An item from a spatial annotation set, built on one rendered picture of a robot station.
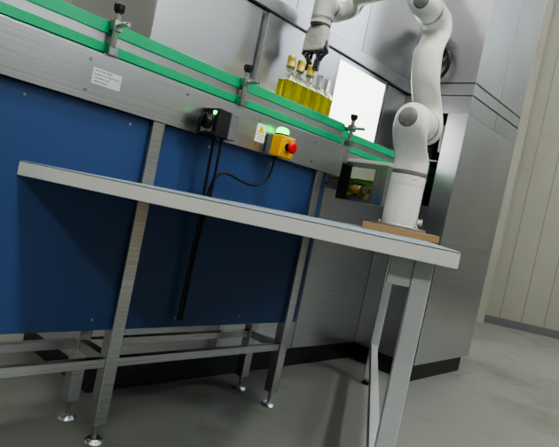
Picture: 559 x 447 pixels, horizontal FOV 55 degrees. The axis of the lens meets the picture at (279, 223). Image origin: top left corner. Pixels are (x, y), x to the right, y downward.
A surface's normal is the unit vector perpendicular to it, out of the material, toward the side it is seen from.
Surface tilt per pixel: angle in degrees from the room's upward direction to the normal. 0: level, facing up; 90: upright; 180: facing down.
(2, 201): 90
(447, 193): 90
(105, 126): 90
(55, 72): 90
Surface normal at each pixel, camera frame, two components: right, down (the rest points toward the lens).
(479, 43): -0.66, -0.11
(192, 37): 0.72, 0.18
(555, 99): -0.18, 0.00
